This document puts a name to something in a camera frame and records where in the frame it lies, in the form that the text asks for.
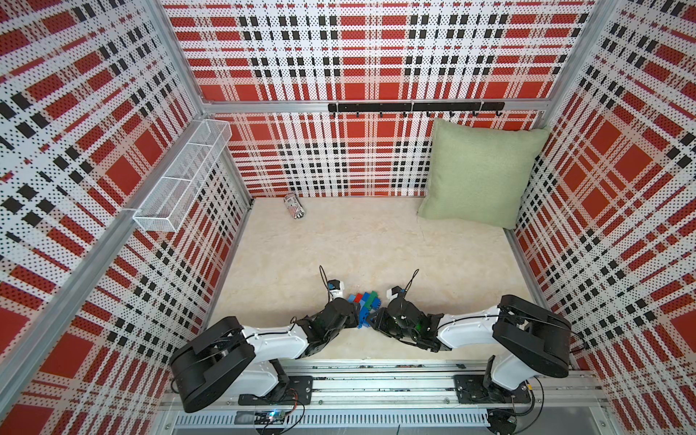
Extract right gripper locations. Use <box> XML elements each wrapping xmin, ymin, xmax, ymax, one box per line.
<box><xmin>363</xmin><ymin>307</ymin><xmax>417</xmax><ymax>342</ymax></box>

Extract green lego brick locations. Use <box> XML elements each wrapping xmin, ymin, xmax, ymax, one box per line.
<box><xmin>361</xmin><ymin>292</ymin><xmax>381</xmax><ymax>312</ymax></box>

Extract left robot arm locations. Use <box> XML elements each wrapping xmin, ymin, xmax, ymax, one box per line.
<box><xmin>169</xmin><ymin>298</ymin><xmax>361</xmax><ymax>413</ymax></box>

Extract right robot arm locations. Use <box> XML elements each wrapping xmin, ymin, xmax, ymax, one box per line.
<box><xmin>367</xmin><ymin>295</ymin><xmax>572</xmax><ymax>391</ymax></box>

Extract metal can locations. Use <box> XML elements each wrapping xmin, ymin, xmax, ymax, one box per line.
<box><xmin>284</xmin><ymin>193</ymin><xmax>306</xmax><ymax>219</ymax></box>

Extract green circuit board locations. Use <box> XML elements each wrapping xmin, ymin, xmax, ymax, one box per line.
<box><xmin>253</xmin><ymin>410</ymin><xmax>286</xmax><ymax>426</ymax></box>

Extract green pillow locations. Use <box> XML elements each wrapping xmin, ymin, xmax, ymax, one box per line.
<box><xmin>418</xmin><ymin>119</ymin><xmax>550</xmax><ymax>229</ymax></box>

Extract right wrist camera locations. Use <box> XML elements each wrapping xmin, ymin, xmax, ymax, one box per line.
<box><xmin>386</xmin><ymin>286</ymin><xmax>407</xmax><ymax>301</ymax></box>

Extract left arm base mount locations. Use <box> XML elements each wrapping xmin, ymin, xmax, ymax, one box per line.
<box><xmin>237</xmin><ymin>375</ymin><xmax>314</xmax><ymax>406</ymax></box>

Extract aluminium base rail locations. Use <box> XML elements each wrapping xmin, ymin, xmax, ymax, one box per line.
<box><xmin>153</xmin><ymin>360</ymin><xmax>618</xmax><ymax>434</ymax></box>

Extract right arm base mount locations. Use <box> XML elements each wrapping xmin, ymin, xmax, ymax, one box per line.
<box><xmin>453</xmin><ymin>374</ymin><xmax>532</xmax><ymax>404</ymax></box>

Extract black hook rail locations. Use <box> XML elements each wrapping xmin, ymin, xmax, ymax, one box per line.
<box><xmin>327</xmin><ymin>101</ymin><xmax>506</xmax><ymax>114</ymax></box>

